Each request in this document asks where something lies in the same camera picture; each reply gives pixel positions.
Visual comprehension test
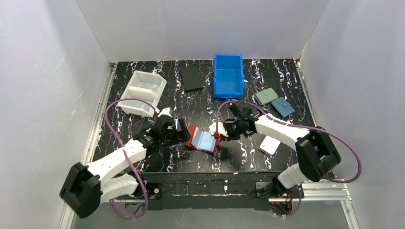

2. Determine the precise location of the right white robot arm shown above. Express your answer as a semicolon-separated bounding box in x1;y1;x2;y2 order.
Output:
213;100;341;192

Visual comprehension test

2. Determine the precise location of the blue card holder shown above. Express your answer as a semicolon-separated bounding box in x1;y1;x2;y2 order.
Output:
271;97;295;118

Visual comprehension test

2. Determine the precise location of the black foam pad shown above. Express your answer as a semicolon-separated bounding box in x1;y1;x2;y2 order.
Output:
180;67;203;93

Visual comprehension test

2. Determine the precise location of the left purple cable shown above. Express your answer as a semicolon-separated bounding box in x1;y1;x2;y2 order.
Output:
104;97;160;220

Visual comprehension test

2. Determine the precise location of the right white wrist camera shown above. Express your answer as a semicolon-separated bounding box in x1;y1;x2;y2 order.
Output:
209;122;228;137

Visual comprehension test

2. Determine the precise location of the white divided tray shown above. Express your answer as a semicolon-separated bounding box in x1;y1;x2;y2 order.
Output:
117;71;167;117

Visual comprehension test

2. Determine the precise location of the green card holder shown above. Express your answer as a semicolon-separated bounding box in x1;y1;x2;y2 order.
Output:
254;88;278;105

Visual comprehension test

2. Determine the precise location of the aluminium frame rail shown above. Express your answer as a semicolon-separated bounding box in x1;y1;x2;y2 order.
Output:
58;180;362;229

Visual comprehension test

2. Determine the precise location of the red card holder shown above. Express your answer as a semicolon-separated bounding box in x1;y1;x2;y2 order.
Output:
183;125;221;154

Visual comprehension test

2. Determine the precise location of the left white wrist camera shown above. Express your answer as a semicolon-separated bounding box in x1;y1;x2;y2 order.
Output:
155;107;174;124

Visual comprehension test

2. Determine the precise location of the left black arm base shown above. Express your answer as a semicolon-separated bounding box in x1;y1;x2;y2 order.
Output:
109;177;163;203

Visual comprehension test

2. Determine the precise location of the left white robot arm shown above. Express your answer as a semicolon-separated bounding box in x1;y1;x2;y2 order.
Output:
59;114;191;219

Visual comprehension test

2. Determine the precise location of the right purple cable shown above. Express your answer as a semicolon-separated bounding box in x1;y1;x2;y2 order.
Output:
215;100;362;219

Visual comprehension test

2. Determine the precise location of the blue plastic bin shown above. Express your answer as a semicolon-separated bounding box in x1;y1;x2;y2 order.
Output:
213;53;245;99

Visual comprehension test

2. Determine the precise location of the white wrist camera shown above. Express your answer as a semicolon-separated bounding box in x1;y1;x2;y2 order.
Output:
209;122;228;137
155;107;174;124

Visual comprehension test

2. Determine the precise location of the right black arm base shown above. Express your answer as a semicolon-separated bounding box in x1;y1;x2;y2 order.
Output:
250;181;303;218

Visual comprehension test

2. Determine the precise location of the purple cable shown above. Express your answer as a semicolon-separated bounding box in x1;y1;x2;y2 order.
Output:
215;100;362;219
104;97;160;220

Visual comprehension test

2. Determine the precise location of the white card holder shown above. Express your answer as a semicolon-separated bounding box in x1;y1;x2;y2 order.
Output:
259;136;281;156

